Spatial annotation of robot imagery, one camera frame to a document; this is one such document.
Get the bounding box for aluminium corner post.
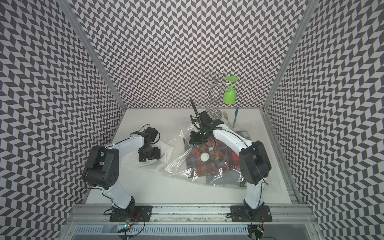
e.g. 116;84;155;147
57;0;127;112
262;0;320;111

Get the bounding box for multicolour plaid shirt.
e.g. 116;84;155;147
185;138;241;179

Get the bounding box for grey folded garment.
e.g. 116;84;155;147
206;172;246;188

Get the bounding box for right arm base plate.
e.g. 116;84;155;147
226;204;273;223

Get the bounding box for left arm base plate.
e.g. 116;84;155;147
110;205;153;223

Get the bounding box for wire glass rack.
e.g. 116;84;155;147
200;71;226;120

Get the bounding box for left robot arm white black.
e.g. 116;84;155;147
82;132;161;210

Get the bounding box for blue pen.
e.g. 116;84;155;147
233;107;239;128

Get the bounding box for clear vacuum bag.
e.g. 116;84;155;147
164;117;284;196

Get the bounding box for aluminium corner post right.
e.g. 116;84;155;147
262;0;320;111

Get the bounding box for green plastic wine glass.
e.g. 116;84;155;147
223;76;239;105

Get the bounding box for aluminium corner post left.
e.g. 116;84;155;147
57;0;127;112

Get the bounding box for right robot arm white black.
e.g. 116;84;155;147
190;124;272;210

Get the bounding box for aluminium front rail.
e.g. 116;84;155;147
65;202;319;226

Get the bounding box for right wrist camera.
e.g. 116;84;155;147
190;111;224;131

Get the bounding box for white shirt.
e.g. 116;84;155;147
121;140;175;173

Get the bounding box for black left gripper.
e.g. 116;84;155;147
139;144;161;162

